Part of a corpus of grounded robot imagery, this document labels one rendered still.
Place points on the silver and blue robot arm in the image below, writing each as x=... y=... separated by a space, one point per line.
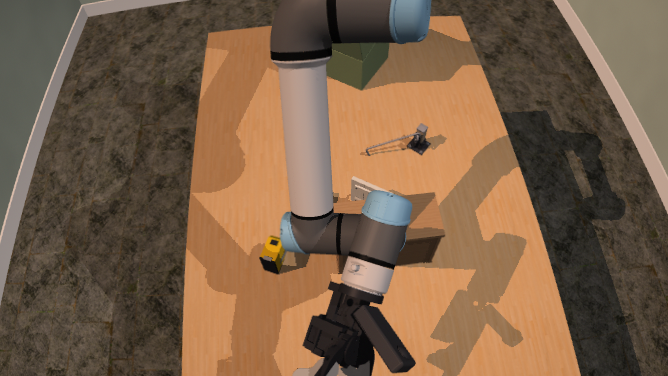
x=378 y=234

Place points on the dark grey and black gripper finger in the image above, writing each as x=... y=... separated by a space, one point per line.
x=327 y=366
x=363 y=370

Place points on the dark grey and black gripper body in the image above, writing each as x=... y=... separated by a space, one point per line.
x=339 y=323

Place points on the brown wooden cabinet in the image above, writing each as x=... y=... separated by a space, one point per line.
x=423 y=234

